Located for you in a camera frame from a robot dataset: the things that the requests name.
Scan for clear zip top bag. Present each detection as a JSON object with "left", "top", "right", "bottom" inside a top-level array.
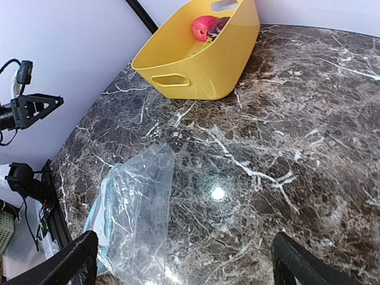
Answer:
[{"left": 84, "top": 144, "right": 175, "bottom": 284}]

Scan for green fake grapes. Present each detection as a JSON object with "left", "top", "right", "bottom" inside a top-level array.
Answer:
[{"left": 188, "top": 39, "right": 213, "bottom": 58}]

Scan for dark purple fake food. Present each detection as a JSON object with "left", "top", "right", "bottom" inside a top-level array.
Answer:
[{"left": 207, "top": 17, "right": 230, "bottom": 40}]

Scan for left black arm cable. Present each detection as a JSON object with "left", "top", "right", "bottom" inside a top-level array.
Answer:
[{"left": 0, "top": 58, "right": 24, "bottom": 147}]

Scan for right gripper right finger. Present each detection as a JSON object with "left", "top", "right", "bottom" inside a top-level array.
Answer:
[{"left": 272, "top": 232, "right": 359, "bottom": 285}]

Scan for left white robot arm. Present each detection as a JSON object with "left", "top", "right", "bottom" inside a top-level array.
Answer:
[{"left": 1, "top": 93, "right": 64, "bottom": 202}]

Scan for left black frame post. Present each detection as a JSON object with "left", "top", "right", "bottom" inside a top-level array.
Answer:
[{"left": 126, "top": 0, "right": 158, "bottom": 34}]

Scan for red fake apple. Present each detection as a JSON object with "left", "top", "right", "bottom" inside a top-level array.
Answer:
[{"left": 192, "top": 15, "right": 218, "bottom": 42}]

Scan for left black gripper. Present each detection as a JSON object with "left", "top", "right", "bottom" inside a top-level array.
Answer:
[{"left": 10, "top": 93, "right": 64, "bottom": 129}]

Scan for black front rail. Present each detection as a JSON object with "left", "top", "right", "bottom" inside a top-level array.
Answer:
[{"left": 42, "top": 160, "right": 72, "bottom": 249}]

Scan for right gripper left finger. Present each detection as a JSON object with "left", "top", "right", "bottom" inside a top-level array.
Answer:
[{"left": 5, "top": 230, "right": 98, "bottom": 285}]

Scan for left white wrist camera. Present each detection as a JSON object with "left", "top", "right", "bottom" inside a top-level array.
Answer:
[{"left": 11, "top": 61, "right": 33, "bottom": 98}]

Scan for yellow plastic bin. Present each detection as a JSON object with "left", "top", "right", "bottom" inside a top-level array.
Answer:
[{"left": 131, "top": 1, "right": 260, "bottom": 100}]

